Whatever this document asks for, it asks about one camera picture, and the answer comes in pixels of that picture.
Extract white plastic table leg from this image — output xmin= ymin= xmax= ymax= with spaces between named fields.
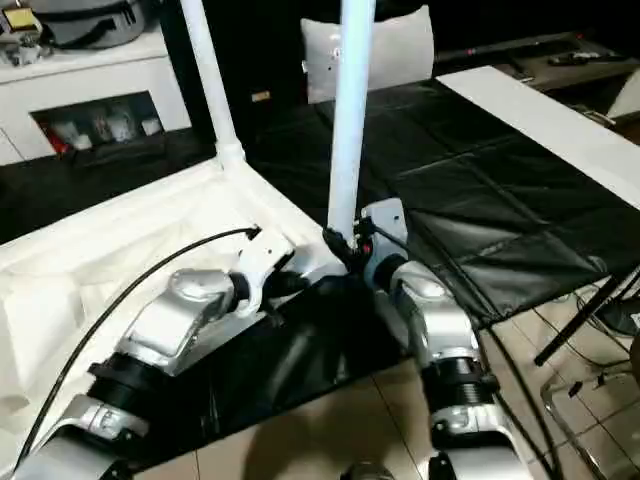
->
xmin=324 ymin=0 xmax=377 ymax=252
xmin=178 ymin=0 xmax=248 ymax=175

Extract white plastic table top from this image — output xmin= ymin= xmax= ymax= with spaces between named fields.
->
xmin=0 ymin=154 xmax=352 ymax=452

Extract black work mat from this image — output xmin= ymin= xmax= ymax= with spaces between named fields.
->
xmin=0 ymin=77 xmax=640 ymax=452

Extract dark rounded robot torso part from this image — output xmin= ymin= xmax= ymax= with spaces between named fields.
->
xmin=342 ymin=461 xmax=395 ymax=480

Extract grey cushion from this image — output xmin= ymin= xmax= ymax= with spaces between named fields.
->
xmin=299 ymin=7 xmax=436 ymax=106

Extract white flat board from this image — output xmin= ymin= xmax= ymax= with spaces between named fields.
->
xmin=433 ymin=64 xmax=640 ymax=212

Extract black furniture with yellow label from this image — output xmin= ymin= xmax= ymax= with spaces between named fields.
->
xmin=159 ymin=0 xmax=322 ymax=147

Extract metal chair leg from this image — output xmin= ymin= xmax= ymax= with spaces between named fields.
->
xmin=541 ymin=356 xmax=640 ymax=480

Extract black bar with red light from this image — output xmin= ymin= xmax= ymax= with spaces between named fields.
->
xmin=433 ymin=28 xmax=587 ymax=62

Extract white glass-door cabinet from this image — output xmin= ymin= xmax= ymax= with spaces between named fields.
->
xmin=0 ymin=34 xmax=195 ymax=167

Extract small yellow black box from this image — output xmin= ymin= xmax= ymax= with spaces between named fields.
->
xmin=2 ymin=4 xmax=40 ymax=35

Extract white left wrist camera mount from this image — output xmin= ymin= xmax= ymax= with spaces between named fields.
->
xmin=234 ymin=233 xmax=297 ymax=320

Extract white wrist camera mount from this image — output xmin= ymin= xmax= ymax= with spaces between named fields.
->
xmin=359 ymin=197 xmax=410 ymax=282
xmin=234 ymin=233 xmax=297 ymax=320

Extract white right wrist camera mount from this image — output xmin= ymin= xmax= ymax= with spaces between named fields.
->
xmin=359 ymin=197 xmax=410 ymax=282

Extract tangled thin floor wires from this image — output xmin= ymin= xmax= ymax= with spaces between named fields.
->
xmin=529 ymin=289 xmax=640 ymax=382

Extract black metal table frame leg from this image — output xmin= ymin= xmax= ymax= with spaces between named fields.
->
xmin=532 ymin=268 xmax=640 ymax=367

